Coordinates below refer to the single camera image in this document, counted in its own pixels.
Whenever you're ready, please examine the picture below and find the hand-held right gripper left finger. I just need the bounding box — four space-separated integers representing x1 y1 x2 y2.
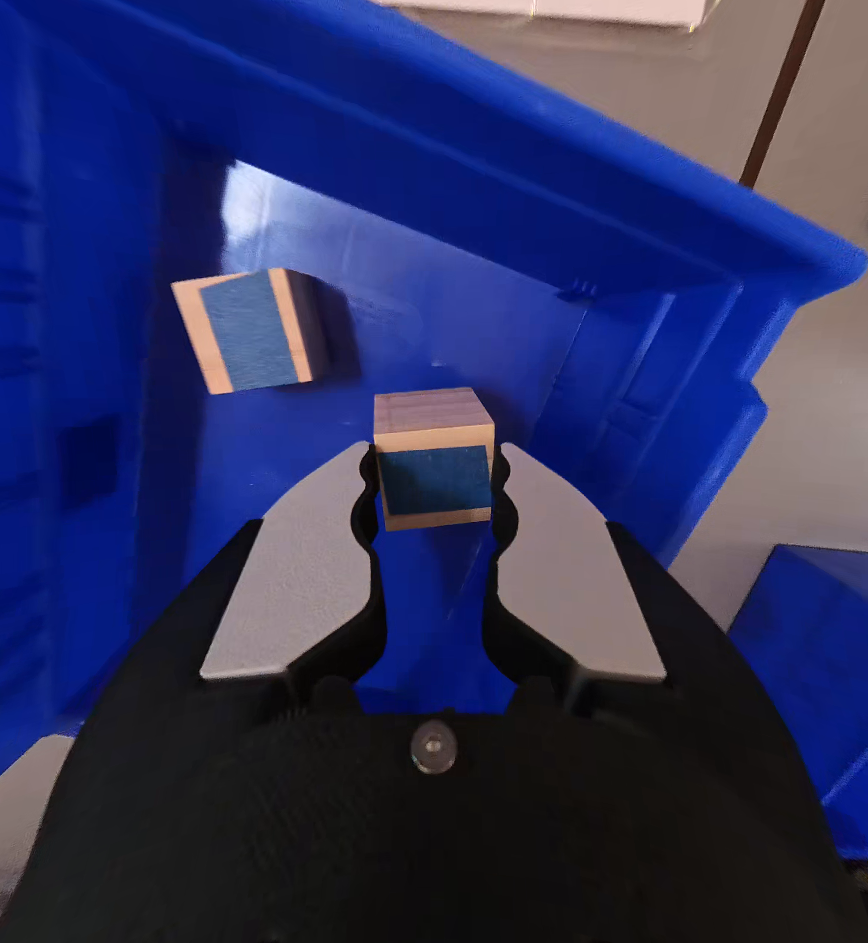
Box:
198 442 388 682

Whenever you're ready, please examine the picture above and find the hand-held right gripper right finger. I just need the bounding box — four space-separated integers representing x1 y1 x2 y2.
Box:
482 442 669 685

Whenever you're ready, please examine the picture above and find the wooden cube blue stripe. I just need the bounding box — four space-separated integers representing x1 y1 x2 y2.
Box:
373 387 496 533
171 267 332 395

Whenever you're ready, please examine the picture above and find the blue plastic bin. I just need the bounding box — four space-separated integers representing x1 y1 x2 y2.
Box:
0 0 868 804
729 544 868 870

